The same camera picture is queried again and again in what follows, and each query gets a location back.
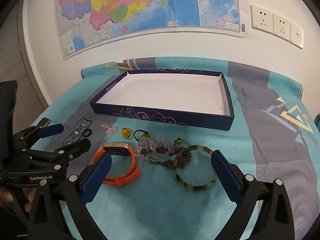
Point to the white wall socket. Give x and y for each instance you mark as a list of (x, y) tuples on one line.
[(262, 18), (282, 27)]

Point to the tortoiseshell bangle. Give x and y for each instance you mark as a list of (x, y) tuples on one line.
[(195, 186)]

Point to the dark blue shallow box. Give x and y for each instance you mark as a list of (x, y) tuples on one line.
[(162, 92)]

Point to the orange smartwatch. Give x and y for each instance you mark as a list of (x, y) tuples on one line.
[(134, 160)]

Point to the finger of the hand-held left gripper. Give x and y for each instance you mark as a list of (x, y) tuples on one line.
[(76, 147), (51, 130)]

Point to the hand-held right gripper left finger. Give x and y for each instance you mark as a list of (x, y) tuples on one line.
[(97, 178)]

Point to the teal and grey printed cloth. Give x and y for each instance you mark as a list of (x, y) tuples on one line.
[(150, 205)]

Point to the person's left hand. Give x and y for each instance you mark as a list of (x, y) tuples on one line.
[(5, 195)]

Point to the colourful wall map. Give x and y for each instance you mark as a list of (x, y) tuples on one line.
[(125, 5)]

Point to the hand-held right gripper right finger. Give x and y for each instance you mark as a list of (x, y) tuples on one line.
[(225, 177)]

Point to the white wall switch plate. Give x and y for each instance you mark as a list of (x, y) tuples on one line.
[(297, 35)]

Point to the grey cabinet door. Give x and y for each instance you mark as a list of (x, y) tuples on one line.
[(15, 55)]

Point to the pink charm with loop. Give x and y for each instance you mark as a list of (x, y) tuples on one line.
[(111, 130)]

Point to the piece of clear tape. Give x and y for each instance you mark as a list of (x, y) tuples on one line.
[(252, 35)]

